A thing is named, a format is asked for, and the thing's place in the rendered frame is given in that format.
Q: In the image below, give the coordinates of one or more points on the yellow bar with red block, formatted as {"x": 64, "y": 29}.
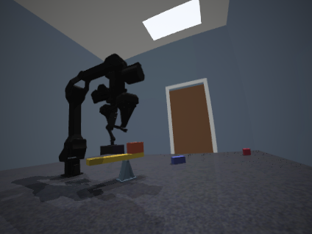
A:
{"x": 134, "y": 150}

